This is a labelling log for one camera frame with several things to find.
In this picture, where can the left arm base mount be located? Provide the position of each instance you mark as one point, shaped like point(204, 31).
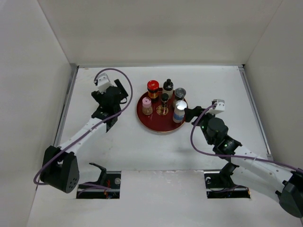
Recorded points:
point(107, 186)

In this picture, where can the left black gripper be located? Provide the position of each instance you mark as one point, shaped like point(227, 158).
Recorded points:
point(99, 96)

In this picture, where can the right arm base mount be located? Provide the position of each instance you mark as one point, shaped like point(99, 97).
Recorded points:
point(219, 184)

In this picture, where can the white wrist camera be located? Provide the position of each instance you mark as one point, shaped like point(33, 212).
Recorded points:
point(219, 106)
point(103, 83)

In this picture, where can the red round tray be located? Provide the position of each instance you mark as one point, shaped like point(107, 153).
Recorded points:
point(154, 121)

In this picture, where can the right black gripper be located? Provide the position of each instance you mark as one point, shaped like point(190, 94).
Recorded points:
point(190, 113)

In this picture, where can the clear cap pepper grinder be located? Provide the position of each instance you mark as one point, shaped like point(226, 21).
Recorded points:
point(179, 95)

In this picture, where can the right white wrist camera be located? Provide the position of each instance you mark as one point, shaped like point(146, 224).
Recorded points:
point(219, 106)

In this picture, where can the red lid sauce jar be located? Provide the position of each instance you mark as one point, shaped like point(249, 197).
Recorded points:
point(153, 90)

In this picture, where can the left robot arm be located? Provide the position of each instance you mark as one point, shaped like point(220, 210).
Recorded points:
point(60, 165)

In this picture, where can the blue label silver cap bottle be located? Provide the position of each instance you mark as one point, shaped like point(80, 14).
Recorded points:
point(179, 111)

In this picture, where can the pink lid spice bottle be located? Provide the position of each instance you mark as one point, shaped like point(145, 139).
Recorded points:
point(147, 106)

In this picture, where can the black lid spice bottle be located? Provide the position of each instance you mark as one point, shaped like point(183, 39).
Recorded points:
point(164, 104)

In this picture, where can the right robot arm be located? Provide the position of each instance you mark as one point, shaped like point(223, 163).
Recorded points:
point(281, 182)

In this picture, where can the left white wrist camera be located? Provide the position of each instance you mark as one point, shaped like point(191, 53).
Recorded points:
point(103, 83)

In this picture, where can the black knob salt grinder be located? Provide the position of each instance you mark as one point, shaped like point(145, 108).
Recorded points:
point(168, 88)

